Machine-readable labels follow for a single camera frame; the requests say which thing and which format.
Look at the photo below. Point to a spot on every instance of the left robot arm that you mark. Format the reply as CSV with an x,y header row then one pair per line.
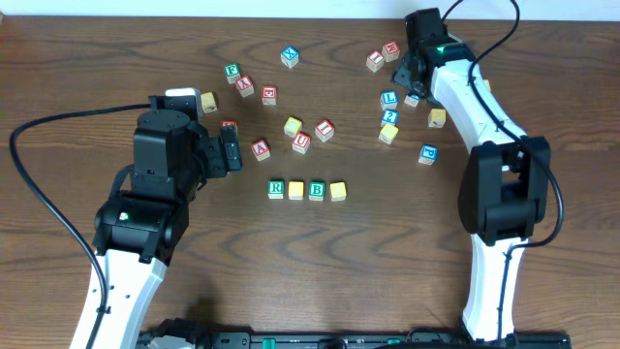
x,y
144,218

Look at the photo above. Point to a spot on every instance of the yellow C block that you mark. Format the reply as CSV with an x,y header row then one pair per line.
x,y
292,126

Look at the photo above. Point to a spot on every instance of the blue L block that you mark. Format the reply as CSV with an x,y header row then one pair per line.
x,y
389,100

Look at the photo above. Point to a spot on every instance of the green B block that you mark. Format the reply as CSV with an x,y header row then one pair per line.
x,y
317,191

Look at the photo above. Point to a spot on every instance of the blue X block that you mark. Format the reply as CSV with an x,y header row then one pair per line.
x,y
289,57

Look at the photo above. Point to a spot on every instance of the red u block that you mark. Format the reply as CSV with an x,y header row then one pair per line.
x,y
230,123
301,143

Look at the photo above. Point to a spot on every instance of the yellow block left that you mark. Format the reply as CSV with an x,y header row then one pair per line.
x,y
208,102

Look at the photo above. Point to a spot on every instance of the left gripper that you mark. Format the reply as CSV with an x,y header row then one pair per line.
x,y
230,149

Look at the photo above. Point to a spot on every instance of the red I block centre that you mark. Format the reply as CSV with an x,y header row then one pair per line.
x,y
324,130

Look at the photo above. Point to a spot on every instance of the red X block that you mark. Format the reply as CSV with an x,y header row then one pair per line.
x,y
244,86

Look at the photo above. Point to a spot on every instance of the red U block left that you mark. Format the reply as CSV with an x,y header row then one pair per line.
x,y
230,123

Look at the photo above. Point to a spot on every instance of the yellow O block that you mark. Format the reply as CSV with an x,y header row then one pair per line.
x,y
338,191
296,190

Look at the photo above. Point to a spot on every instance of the red i block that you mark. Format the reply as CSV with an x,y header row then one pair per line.
x,y
324,130
375,61

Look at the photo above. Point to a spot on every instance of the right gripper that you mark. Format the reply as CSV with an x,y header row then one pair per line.
x,y
407,74

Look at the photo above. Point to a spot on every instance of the green R block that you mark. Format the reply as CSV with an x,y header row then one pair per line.
x,y
276,189

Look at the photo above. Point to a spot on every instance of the red I block top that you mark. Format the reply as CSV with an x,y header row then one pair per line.
x,y
375,61

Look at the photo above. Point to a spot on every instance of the blue 2 block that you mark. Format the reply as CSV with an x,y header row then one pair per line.
x,y
389,117

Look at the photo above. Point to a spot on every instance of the green F block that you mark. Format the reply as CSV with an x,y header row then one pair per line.
x,y
232,73

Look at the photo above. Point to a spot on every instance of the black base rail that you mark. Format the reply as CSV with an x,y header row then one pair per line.
x,y
307,341

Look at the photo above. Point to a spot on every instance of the blue T block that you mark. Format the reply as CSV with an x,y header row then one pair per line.
x,y
412,100

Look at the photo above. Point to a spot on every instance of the yellow block below 2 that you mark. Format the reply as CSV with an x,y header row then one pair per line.
x,y
388,133

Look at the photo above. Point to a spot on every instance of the red N block top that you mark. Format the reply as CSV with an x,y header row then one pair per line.
x,y
391,51

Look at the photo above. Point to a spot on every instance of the red E block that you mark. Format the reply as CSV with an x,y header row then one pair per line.
x,y
269,95

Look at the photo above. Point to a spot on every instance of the blue P block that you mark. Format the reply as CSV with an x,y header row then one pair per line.
x,y
428,154

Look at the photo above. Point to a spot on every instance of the red A block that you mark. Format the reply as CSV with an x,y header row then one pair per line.
x,y
261,150

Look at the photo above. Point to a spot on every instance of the yellow block right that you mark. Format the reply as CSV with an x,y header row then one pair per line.
x,y
437,118

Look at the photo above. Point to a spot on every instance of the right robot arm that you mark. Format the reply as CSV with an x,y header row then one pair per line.
x,y
503,190

